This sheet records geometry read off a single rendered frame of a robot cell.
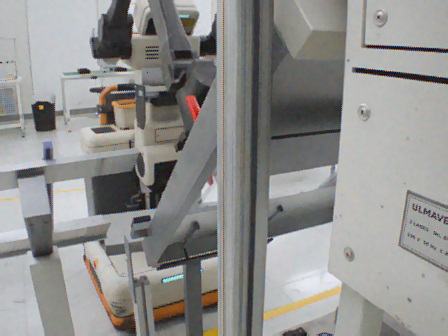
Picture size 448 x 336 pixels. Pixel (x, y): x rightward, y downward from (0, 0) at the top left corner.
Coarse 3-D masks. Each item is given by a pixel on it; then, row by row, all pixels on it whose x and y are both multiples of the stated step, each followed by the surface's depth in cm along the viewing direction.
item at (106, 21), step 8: (112, 0) 118; (120, 0) 114; (128, 0) 115; (112, 8) 119; (120, 8) 117; (128, 8) 118; (104, 16) 122; (112, 16) 119; (120, 16) 120; (128, 16) 125; (104, 24) 122; (112, 24) 122; (120, 24) 123; (128, 24) 126; (104, 32) 124; (128, 32) 127; (104, 40) 126; (128, 40) 130
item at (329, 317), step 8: (384, 312) 85; (312, 320) 84; (320, 320) 84; (328, 320) 84; (384, 320) 83; (392, 320) 83; (288, 328) 82; (296, 328) 82; (304, 328) 82; (312, 328) 81; (320, 328) 81; (328, 328) 81; (400, 328) 80
